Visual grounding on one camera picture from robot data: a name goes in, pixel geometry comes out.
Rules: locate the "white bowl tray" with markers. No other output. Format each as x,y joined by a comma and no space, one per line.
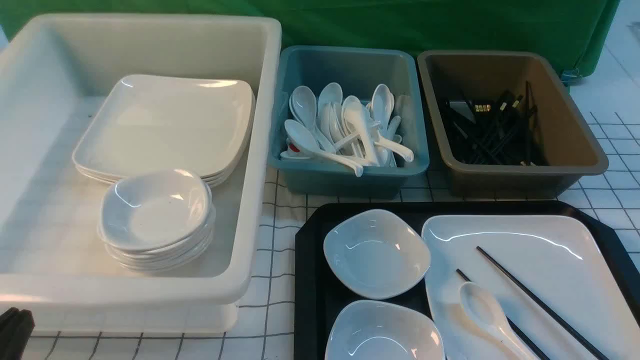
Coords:
379,330
376,254

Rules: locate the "black chopstick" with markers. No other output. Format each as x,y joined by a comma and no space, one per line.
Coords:
554,315
520,332

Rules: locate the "white ceramic soup spoon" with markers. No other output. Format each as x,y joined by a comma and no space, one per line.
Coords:
482,305

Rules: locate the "large white square plate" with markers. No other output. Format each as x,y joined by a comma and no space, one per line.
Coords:
556,257

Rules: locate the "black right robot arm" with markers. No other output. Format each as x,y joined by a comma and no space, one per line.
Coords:
16,327

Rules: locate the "pile of white spoons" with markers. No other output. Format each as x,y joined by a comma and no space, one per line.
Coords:
342,129

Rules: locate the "black serving tray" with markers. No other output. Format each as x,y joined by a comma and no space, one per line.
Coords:
320,296

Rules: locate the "teal plastic bin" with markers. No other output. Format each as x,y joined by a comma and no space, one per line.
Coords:
358,71

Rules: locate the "stack of white square plates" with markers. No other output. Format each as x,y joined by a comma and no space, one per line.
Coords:
151,123

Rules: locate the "white grid tablecloth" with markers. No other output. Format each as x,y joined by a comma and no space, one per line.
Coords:
270,300

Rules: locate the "stack of white bowls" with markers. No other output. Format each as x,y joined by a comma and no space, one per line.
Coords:
158,221

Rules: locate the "pile of black chopsticks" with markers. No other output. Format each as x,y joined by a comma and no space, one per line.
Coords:
498,132

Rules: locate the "brown plastic bin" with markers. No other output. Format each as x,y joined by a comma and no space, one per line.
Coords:
569,145

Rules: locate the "large white plastic tub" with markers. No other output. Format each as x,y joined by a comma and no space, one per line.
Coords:
55,75

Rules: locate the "green cloth backdrop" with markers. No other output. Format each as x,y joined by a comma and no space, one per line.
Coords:
570,34

